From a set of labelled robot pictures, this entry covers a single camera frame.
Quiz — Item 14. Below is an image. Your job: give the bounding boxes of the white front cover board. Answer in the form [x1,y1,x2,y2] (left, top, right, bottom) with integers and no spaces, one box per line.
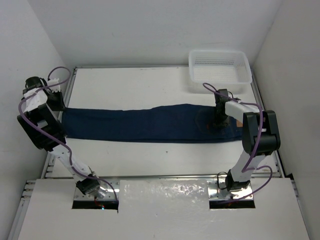
[19,178,309,240]

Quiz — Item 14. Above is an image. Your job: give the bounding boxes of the dark blue denim trousers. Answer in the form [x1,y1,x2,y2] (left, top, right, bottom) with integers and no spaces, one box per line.
[61,104,242,144]

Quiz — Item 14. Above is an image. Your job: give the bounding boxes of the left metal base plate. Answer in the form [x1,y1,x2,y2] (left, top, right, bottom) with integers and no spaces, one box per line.
[73,182,120,202]

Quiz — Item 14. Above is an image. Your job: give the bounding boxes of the metal base plate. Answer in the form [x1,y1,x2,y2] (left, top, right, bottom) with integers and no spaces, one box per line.
[73,182,120,202]
[207,178,254,201]

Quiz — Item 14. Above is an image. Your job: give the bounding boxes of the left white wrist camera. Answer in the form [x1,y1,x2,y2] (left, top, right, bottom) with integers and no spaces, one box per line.
[47,78,61,93]

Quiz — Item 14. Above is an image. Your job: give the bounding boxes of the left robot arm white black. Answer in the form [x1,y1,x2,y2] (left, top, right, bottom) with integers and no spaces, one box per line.
[17,76,101,197]

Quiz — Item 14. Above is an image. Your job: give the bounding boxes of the white plastic basket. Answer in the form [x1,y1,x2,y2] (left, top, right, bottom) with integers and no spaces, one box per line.
[186,49,253,93]

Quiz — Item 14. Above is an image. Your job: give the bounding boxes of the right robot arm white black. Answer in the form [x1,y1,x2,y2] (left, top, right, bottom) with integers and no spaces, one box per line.
[213,89,281,192]

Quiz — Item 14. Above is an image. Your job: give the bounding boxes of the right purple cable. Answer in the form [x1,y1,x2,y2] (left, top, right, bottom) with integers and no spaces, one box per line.
[202,82,273,201]

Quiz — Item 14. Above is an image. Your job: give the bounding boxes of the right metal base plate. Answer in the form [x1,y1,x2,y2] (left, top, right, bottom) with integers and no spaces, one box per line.
[207,178,254,201]

